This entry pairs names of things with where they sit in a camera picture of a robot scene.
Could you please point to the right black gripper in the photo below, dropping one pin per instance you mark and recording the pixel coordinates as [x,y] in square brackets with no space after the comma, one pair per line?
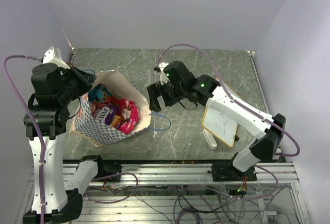
[156,90]

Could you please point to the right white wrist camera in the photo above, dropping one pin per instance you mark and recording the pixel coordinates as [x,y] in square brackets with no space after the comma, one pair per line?
[163,76]

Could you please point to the white whiteboard eraser marker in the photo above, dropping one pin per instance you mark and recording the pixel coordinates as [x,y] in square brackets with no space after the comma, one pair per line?
[210,139]

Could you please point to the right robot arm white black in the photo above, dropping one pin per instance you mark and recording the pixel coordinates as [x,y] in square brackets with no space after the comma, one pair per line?
[177,83]

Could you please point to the pink snack bag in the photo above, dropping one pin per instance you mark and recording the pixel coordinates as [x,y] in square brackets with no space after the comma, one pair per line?
[130,114]

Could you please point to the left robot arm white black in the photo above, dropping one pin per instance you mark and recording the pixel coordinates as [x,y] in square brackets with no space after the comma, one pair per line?
[46,119]

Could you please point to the orange snack packet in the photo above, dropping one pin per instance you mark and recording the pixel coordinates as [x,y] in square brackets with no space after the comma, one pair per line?
[116,121]

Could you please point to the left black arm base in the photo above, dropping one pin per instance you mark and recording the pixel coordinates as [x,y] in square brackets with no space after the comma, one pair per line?
[104,167]

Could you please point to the purple snack packet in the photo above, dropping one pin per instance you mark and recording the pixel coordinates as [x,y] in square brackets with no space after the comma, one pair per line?
[103,112]

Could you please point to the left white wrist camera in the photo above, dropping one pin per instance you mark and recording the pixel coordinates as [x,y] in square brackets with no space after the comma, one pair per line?
[53,55]

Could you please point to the aluminium frame rail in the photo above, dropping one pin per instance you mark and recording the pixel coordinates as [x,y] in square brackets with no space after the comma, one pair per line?
[191,174]

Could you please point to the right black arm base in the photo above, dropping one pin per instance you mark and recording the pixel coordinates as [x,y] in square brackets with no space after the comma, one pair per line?
[223,171]

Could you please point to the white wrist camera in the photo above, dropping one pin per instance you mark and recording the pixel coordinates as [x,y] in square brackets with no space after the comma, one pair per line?
[163,76]
[53,55]

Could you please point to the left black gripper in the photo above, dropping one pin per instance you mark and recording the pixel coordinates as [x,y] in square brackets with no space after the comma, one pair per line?
[88,78]

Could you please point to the small whiteboard yellow frame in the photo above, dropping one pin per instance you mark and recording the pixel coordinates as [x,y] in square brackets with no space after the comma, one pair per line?
[221,126]

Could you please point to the checkered paper bag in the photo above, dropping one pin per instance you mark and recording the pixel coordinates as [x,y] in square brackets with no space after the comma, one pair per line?
[98,133]

